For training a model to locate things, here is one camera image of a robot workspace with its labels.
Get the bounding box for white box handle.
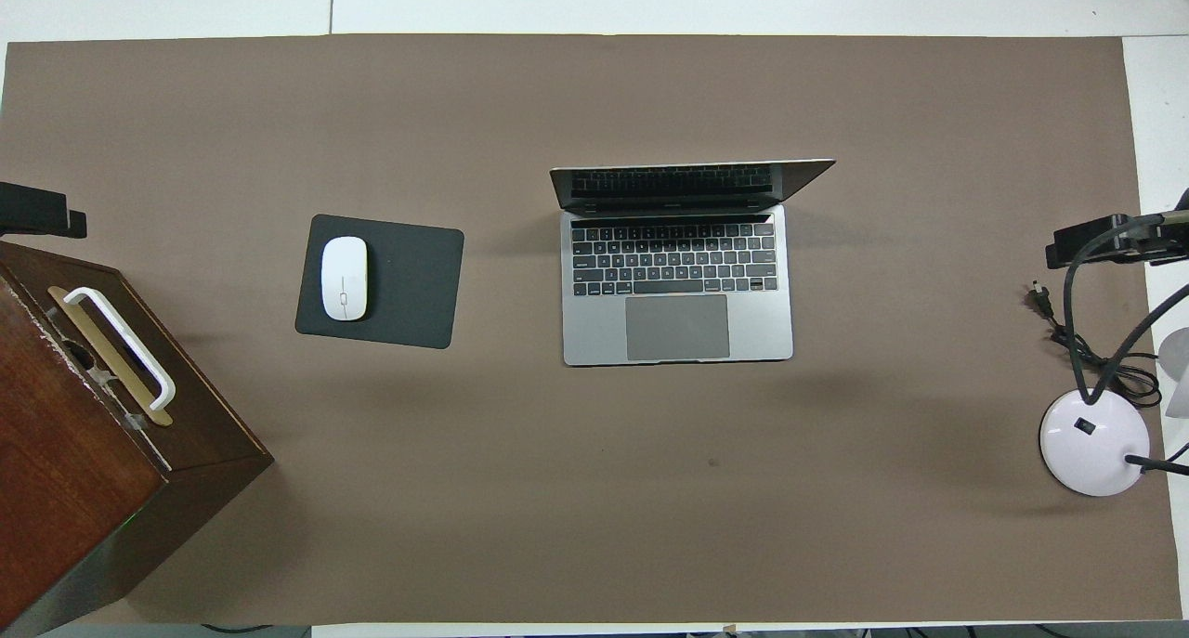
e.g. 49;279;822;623
63;287;177;414

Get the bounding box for dark brown wooden box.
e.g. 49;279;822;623
0;241;275;637

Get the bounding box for grey Apple laptop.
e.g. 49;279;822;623
548;158;837;368

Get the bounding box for white desk lamp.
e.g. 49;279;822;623
1039;327;1189;498

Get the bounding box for brown paper table mat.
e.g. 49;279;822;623
0;34;1182;625

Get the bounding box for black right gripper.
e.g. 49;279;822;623
1047;211;1189;270

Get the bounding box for black mouse pad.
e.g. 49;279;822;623
294;214;465;350

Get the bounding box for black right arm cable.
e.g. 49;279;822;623
1064;211;1189;407

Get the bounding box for black lamp power cable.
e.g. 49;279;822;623
1026;281;1164;411

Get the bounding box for white computer mouse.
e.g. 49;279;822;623
320;236;370;322

